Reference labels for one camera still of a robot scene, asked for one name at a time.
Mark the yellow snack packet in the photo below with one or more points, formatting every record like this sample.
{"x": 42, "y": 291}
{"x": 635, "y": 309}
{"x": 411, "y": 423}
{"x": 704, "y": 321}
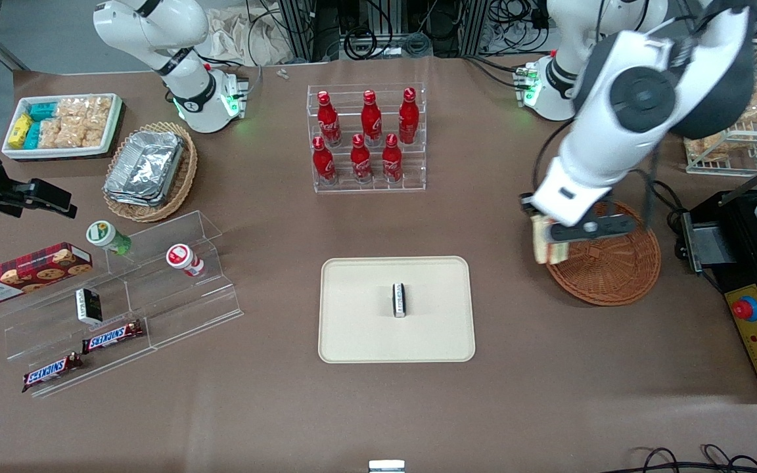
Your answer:
{"x": 20, "y": 130}

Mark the clear bag of crackers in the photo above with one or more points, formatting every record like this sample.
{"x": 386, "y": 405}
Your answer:
{"x": 86, "y": 108}
{"x": 69, "y": 133}

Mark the small black white box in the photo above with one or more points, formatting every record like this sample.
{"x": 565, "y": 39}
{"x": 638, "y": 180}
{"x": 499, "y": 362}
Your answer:
{"x": 399, "y": 301}
{"x": 88, "y": 305}

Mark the black machine with yellow panel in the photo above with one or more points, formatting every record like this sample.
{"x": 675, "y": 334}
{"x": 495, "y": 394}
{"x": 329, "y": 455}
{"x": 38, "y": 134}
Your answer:
{"x": 740, "y": 263}

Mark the round brown wicker basket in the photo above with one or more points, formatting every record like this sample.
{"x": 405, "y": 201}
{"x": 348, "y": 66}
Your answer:
{"x": 615, "y": 276}

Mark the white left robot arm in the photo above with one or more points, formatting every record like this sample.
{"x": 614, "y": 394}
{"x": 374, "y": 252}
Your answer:
{"x": 621, "y": 118}

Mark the triangular sandwich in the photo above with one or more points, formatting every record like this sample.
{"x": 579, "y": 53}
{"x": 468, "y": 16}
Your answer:
{"x": 543, "y": 246}

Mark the small white grey box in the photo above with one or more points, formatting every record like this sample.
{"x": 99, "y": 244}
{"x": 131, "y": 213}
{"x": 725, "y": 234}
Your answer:
{"x": 386, "y": 467}

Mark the red lid cup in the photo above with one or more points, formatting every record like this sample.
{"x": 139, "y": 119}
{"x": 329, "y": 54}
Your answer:
{"x": 183, "y": 258}

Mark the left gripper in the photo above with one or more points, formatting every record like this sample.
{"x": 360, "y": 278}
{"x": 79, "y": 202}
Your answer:
{"x": 527, "y": 202}

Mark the red cookie box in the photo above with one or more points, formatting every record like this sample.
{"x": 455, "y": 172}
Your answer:
{"x": 23, "y": 272}

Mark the green lid cup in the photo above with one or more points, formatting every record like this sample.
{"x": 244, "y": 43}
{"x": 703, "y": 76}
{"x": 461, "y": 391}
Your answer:
{"x": 104, "y": 235}

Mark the white snack bin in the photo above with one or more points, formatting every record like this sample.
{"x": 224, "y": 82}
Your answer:
{"x": 63, "y": 152}

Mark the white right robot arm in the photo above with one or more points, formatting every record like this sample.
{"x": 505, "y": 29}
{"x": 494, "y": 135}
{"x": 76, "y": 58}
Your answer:
{"x": 155, "y": 26}

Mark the clear acrylic bottle rack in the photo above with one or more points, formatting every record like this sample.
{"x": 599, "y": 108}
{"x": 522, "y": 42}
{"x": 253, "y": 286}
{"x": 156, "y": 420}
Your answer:
{"x": 411, "y": 177}

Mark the Snickers bar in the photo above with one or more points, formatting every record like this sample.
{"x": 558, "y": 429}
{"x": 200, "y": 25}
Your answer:
{"x": 112, "y": 336}
{"x": 50, "y": 372}

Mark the aluminium frame post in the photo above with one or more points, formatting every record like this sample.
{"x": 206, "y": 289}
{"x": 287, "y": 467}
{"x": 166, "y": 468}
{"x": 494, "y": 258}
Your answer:
{"x": 474, "y": 26}
{"x": 299, "y": 29}

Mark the oval tan wicker basket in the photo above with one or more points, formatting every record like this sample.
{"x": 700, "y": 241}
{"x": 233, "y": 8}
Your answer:
{"x": 184, "y": 171}

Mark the beige crumpled cloth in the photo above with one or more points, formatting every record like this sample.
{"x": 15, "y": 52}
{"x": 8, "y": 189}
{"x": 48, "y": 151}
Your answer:
{"x": 247, "y": 36}

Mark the clear acrylic tiered stand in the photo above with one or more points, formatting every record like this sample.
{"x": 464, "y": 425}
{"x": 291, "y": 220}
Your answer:
{"x": 181, "y": 309}

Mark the stack of foil trays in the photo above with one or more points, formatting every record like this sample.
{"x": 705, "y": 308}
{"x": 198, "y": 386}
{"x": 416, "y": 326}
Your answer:
{"x": 145, "y": 167}

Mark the teal snack packet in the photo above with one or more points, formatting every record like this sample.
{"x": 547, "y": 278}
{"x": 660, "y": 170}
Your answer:
{"x": 42, "y": 111}
{"x": 32, "y": 136}

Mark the red cola bottle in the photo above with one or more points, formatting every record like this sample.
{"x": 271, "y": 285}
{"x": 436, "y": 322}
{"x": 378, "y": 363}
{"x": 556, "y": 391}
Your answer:
{"x": 391, "y": 161}
{"x": 324, "y": 164}
{"x": 328, "y": 121}
{"x": 371, "y": 121}
{"x": 409, "y": 118}
{"x": 361, "y": 163}

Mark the beige rectangular plastic tray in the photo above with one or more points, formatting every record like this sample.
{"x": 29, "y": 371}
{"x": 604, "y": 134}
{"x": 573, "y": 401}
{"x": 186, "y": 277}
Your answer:
{"x": 359, "y": 315}

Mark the red emergency stop button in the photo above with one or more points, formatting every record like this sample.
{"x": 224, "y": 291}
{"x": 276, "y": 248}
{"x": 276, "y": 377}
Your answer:
{"x": 744, "y": 309}

